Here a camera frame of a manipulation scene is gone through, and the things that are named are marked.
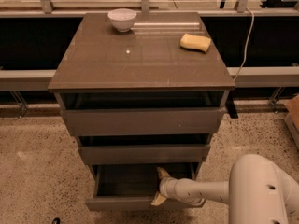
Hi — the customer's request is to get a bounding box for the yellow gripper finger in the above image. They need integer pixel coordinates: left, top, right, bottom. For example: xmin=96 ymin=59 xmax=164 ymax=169
xmin=157 ymin=167 xmax=170 ymax=179
xmin=150 ymin=192 xmax=167 ymax=206

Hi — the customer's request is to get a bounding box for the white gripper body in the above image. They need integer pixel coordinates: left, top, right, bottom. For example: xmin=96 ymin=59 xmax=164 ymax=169
xmin=159 ymin=176 xmax=181 ymax=200

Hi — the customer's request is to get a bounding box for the grey bottom drawer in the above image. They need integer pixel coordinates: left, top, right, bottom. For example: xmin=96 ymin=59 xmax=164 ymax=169
xmin=85 ymin=162 xmax=201 ymax=211

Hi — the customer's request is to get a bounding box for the grey drawer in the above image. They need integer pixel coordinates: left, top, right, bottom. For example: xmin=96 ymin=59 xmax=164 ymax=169
xmin=78 ymin=134 xmax=210 ymax=165
xmin=85 ymin=162 xmax=201 ymax=211
xmin=55 ymin=91 xmax=229 ymax=136

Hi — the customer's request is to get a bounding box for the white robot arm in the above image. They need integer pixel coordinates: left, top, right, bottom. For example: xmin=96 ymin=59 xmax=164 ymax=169
xmin=151 ymin=154 xmax=299 ymax=224

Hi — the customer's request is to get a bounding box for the grey middle drawer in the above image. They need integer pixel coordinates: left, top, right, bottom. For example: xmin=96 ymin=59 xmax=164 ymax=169
xmin=78 ymin=134 xmax=210 ymax=165

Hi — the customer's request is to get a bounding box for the grey drawer cabinet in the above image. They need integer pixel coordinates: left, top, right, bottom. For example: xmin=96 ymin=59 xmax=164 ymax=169
xmin=47 ymin=11 xmax=236 ymax=179

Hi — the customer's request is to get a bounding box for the grey top drawer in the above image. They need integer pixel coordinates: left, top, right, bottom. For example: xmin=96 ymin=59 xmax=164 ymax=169
xmin=55 ymin=91 xmax=229 ymax=136

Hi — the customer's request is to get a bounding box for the yellow sponge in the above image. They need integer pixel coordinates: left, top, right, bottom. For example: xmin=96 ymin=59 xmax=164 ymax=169
xmin=180 ymin=34 xmax=211 ymax=53

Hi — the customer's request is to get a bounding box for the cardboard box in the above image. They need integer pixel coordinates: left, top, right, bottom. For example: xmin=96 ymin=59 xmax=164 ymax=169
xmin=284 ymin=95 xmax=299 ymax=149

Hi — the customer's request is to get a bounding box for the white ceramic bowl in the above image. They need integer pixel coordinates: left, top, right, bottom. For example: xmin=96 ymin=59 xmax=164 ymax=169
xmin=107 ymin=8 xmax=137 ymax=32

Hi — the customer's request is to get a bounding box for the metal rail barrier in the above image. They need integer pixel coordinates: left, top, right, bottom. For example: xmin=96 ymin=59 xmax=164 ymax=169
xmin=0 ymin=66 xmax=299 ymax=91

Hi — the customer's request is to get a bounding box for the white cable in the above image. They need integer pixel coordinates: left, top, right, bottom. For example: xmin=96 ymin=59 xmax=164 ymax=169
xmin=232 ymin=7 xmax=256 ymax=83

